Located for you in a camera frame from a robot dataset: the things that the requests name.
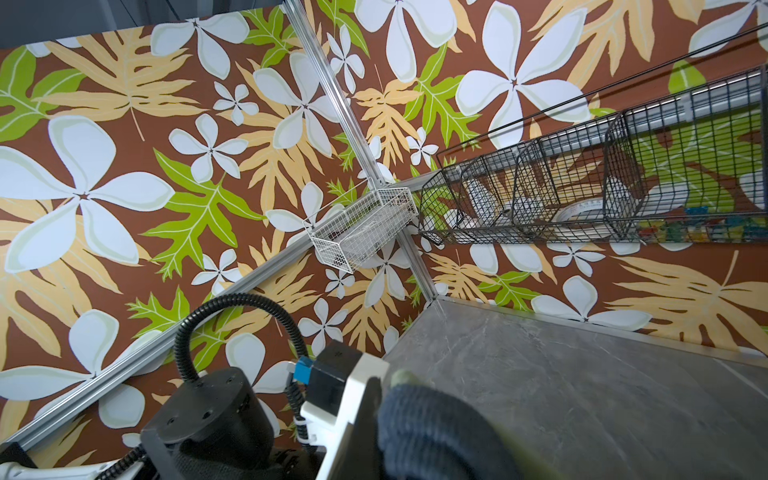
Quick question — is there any green cloth with grey trim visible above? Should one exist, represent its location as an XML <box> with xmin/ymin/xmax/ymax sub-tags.
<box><xmin>377</xmin><ymin>369</ymin><xmax>563</xmax><ymax>479</ymax></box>

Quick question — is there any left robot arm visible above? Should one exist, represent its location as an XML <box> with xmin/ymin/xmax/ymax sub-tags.
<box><xmin>1</xmin><ymin>293</ymin><xmax>324</xmax><ymax>479</ymax></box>

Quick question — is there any white bowl in basket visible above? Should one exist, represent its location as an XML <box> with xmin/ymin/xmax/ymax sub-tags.
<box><xmin>553</xmin><ymin>198</ymin><xmax>613</xmax><ymax>238</ymax></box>

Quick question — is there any white wire basket left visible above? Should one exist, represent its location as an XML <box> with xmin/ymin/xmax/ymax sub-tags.
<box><xmin>304</xmin><ymin>187</ymin><xmax>418</xmax><ymax>273</ymax></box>

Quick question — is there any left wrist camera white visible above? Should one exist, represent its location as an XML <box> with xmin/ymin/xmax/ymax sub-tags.
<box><xmin>293</xmin><ymin>341</ymin><xmax>390</xmax><ymax>479</ymax></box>

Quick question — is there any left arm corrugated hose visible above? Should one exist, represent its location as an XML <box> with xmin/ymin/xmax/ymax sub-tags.
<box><xmin>173</xmin><ymin>292</ymin><xmax>310</xmax><ymax>385</ymax></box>

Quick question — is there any black wire basket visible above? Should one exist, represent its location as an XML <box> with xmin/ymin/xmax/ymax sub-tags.
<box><xmin>418</xmin><ymin>57</ymin><xmax>767</xmax><ymax>245</ymax></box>

